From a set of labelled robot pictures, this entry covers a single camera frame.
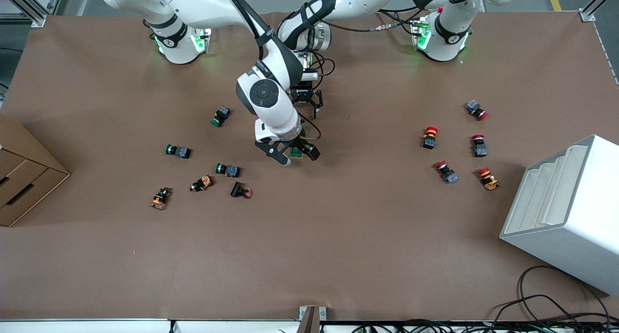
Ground brown table mat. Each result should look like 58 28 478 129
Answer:
0 10 619 322

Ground cardboard box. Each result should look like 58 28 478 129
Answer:
0 113 71 227

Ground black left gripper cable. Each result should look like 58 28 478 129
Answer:
312 52 336 89

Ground black switch with red block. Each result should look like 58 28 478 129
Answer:
230 181 253 199

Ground black arm base cable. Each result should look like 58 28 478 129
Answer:
334 7 427 35

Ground metal bracket with post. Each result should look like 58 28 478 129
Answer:
296 305 327 333

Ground black cable loop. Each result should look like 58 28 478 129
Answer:
517 265 612 324

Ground white table edge rail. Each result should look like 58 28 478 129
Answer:
0 319 300 333

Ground black cable bundle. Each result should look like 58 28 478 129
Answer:
351 318 619 333

